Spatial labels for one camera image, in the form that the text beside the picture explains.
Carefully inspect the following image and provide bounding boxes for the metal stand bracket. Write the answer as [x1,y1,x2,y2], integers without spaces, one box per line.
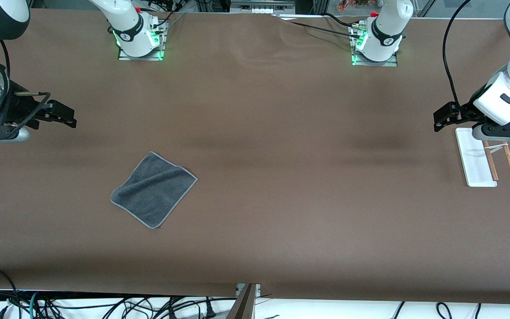
[226,284,261,319]

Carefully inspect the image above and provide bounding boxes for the black tangled cable bundle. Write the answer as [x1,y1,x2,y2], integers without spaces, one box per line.
[38,296,238,319]

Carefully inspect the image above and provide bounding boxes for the brown table cover sheet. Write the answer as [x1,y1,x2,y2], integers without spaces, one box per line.
[0,8,510,306]

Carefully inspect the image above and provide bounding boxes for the white rack base plate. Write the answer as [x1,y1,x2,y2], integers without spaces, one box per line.
[455,128,498,187]

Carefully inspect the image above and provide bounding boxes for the green cable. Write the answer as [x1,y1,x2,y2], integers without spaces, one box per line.
[28,291,42,319]

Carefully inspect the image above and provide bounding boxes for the black cable at arm base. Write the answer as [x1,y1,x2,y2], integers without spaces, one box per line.
[281,12,367,39]

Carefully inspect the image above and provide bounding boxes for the grey microfibre towel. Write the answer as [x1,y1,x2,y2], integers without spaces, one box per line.
[110,151,199,230]

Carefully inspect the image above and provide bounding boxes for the grey power strip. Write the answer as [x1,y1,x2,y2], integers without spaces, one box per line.
[230,0,296,14]

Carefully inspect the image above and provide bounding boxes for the white flat strip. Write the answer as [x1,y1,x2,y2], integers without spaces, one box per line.
[276,14,327,21]

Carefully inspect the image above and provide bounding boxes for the orange objects behind table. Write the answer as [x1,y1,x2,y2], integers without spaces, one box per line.
[336,0,380,12]

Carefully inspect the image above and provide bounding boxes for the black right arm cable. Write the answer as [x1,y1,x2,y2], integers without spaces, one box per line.
[0,35,53,139]

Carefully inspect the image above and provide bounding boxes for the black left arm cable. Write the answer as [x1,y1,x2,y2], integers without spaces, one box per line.
[442,0,475,109]

